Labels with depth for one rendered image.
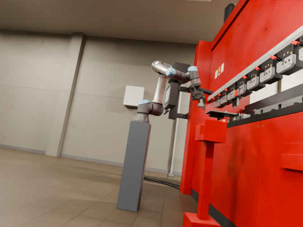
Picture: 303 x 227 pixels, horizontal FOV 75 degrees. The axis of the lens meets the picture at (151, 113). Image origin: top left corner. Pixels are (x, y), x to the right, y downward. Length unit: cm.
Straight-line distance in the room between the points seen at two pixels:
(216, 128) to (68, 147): 464
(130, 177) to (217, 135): 84
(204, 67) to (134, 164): 195
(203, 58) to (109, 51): 332
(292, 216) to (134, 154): 118
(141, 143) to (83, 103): 397
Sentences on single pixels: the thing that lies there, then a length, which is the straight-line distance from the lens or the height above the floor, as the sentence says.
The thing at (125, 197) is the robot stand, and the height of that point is 10.
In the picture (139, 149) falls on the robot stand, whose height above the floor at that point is 53.
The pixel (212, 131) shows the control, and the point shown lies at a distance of 146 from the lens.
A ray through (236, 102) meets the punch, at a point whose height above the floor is 112.
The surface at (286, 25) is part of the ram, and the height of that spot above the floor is 150.
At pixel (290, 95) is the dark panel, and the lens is 242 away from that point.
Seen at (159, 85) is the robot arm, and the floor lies 118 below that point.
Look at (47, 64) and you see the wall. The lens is 654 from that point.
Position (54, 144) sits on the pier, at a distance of 567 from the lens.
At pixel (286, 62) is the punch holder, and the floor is 122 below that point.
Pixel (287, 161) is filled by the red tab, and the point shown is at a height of 58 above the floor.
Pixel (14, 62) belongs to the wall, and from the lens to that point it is 719.
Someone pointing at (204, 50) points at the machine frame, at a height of 214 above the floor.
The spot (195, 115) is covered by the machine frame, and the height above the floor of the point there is 111.
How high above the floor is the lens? 56
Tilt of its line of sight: 10 degrees up
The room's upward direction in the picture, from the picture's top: 8 degrees clockwise
